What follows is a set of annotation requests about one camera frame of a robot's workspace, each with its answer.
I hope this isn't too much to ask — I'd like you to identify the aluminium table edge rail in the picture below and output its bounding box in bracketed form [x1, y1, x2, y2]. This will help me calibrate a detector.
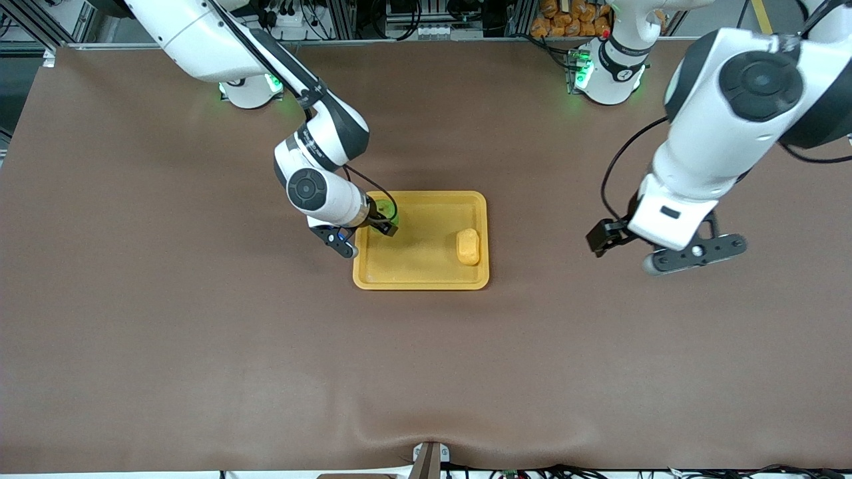
[65, 36, 700, 49]

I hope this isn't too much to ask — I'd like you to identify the brown table cover mat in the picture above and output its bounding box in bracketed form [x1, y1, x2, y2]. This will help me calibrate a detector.
[0, 39, 852, 474]

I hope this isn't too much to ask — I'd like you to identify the orange packaged snack pile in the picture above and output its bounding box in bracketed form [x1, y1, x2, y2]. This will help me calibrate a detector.
[531, 0, 613, 38]

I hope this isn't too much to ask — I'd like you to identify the white power strip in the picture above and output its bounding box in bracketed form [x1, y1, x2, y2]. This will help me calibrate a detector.
[263, 0, 314, 41]

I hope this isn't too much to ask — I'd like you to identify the black electronics box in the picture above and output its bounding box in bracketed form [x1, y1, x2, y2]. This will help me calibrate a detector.
[385, 0, 445, 27]

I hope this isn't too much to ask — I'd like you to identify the metal table clamp bracket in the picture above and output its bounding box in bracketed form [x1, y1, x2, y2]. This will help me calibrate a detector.
[411, 441, 451, 479]

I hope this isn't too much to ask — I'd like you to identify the yellow plastic tray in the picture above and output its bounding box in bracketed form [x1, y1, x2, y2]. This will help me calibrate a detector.
[353, 191, 490, 291]

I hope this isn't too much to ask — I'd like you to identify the yellow potato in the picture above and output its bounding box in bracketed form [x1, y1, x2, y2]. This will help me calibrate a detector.
[456, 228, 481, 267]

